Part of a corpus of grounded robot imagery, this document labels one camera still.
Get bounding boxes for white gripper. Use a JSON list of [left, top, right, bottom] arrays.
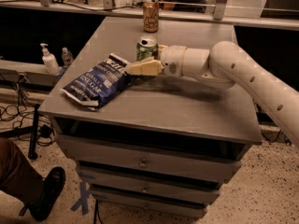
[[125, 45, 187, 77]]

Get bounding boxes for green soda can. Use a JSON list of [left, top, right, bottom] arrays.
[[136, 35, 158, 61]]

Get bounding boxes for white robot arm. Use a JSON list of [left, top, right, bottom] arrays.
[[125, 41, 299, 147]]

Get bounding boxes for orange soda can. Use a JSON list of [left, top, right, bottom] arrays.
[[143, 0, 159, 33]]

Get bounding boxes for blue chip bag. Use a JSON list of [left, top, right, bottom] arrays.
[[62, 53, 136, 111]]

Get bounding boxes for clear small bottle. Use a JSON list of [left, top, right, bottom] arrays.
[[62, 48, 74, 67]]

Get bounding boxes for grey drawer cabinet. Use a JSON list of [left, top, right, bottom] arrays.
[[39, 17, 262, 218]]

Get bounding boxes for white pump bottle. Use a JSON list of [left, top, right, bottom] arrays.
[[40, 43, 59, 75]]

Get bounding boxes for black stand pole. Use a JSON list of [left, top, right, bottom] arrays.
[[28, 105, 39, 160]]

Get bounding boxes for blue tape cross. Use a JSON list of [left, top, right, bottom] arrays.
[[70, 181, 94, 216]]

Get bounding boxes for black shoe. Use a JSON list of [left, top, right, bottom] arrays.
[[19, 167, 65, 222]]

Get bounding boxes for brown trouser leg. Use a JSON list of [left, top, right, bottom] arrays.
[[0, 138, 44, 204]]

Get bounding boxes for black floor cables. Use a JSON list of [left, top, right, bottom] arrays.
[[0, 73, 57, 147]]

